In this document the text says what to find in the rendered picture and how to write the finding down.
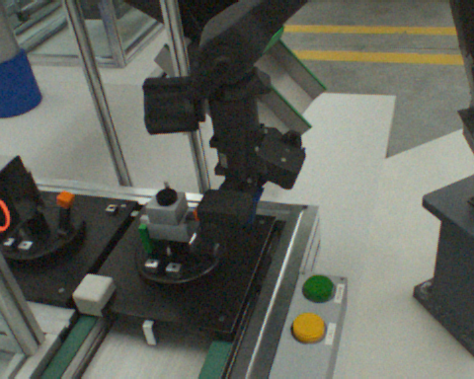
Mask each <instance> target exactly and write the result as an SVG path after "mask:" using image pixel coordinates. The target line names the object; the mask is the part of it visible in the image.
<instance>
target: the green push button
mask: <svg viewBox="0 0 474 379"><path fill-rule="evenodd" d="M304 290H305V293H306V294H307V297H310V298H312V299H314V300H324V299H327V298H328V297H330V296H331V295H332V294H333V281H332V280H331V279H330V278H329V277H328V276H323V275H314V276H310V277H308V278H307V280H306V281H305V283H304Z"/></svg>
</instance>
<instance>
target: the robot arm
mask: <svg viewBox="0 0 474 379"><path fill-rule="evenodd" d="M308 1H309V0H242V1H239V2H236V3H235V4H233V5H231V6H229V7H228V8H226V9H225V10H224V11H223V12H220V14H218V15H217V16H215V17H213V18H212V19H210V21H209V22H207V23H206V25H205V28H204V29H203V31H202V33H201V38H200V41H199V48H198V52H197V59H196V60H195V63H193V65H192V69H191V72H190V75H188V76H179V77H170V78H156V77H155V78H146V79H144V84H143V86H142V89H143V93H144V124H145V127H146V129H147V131H148V133H149V134H150V135H163V134H173V133H182V132H192V131H197V130H199V122H205V100H208V104H209V109H210V119H211V124H212V129H213V135H212V136H211V137H210V140H209V145H210V148H214V149H216V153H217V157H218V162H217V164H216V165H215V168H214V172H215V175H217V176H225V180H224V182H223V183H222V184H220V187H219V189H208V190H207V191H206V192H205V194H204V195H203V197H202V199H201V200H200V203H199V205H198V206H197V208H196V213H197V219H198V220H199V221H200V222H204V223H211V224H218V225H232V226H240V227H243V226H245V225H246V224H251V225H252V224H253V223H254V221H255V219H256V209H257V204H258V201H259V200H260V199H261V195H262V194H263V192H264V189H265V188H262V186H263V185H265V184H266V182H267V181H269V182H271V183H273V184H275V185H279V186H280V188H281V189H283V190H291V189H292V188H293V186H294V185H295V183H296V179H297V177H298V175H299V174H300V172H301V168H302V165H303V164H304V161H305V159H306V152H305V150H306V148H305V147H302V149H301V145H302V141H301V133H300V132H297V131H296V130H289V131H288V132H287V133H286V134H284V135H282V133H281V132H280V131H279V130H277V129H276V128H275V127H267V126H266V125H265V124H264V123H260V119H259V111H258V104H257V97H256V95H267V94H270V93H271V84H272V77H271V75H269V74H266V73H265V72H263V71H261V69H259V68H258V67H257V66H255V67H254V68H253V69H252V70H251V72H249V73H248V71H249V70H250V69H251V67H252V66H253V65H254V64H255V63H256V61H257V60H258V58H260V57H261V54H262V53H263V52H264V50H265V49H266V48H267V45H268V43H270V41H271V39H272V37H273V36H274V34H275V33H276V32H277V30H278V29H279V27H281V26H282V25H283V24H285V22H287V20H288V19H289V18H291V17H292V16H293V15H294V14H295V13H296V12H297V11H299V10H300V9H301V8H302V7H303V5H305V4H307V3H308ZM449 6H450V10H451V14H452V17H453V21H454V26H455V31H456V34H457V37H458V41H459V48H460V52H461V55H462V59H463V62H464V69H465V73H466V76H467V80H468V83H469V91H470V92H469V94H470V95H471V101H470V104H469V108H468V109H463V110H459V111H457V112H458V114H459V116H460V117H461V119H462V124H463V129H462V135H463V137H464V138H465V140H466V141H467V143H468V146H469V148H470V149H471V150H472V152H473V154H474V0H449ZM468 203H469V204H470V205H471V206H474V195H473V196H470V197H468Z"/></svg>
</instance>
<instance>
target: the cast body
mask: <svg viewBox="0 0 474 379"><path fill-rule="evenodd" d="M145 210H146V212H147V215H142V216H141V217H140V219H139V220H140V223H141V224H146V225H147V228H148V231H149V237H150V238H154V239H160V240H173V241H180V242H185V243H189V242H190V241H191V239H192V237H193V235H194V234H195V232H196V229H197V228H198V226H199V221H193V220H186V215H187V214H188V212H189V211H195V209H193V208H189V205H188V201H187V197H186V193H185V192H184V191H176V190H174V189H158V190H156V191H155V194H154V195H153V196H152V198H151V199H150V201H149V203H148V204H147V205H146V206H145Z"/></svg>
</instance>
